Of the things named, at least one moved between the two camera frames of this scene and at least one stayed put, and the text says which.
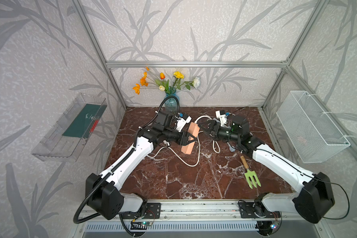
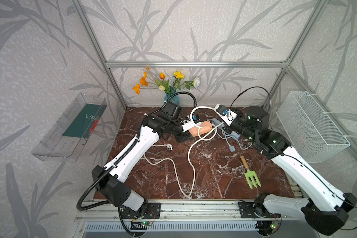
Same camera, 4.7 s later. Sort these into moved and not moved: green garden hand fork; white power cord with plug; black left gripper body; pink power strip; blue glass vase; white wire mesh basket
Moved: pink power strip; white power cord with plug
Not moved: green garden hand fork; black left gripper body; white wire mesh basket; blue glass vase
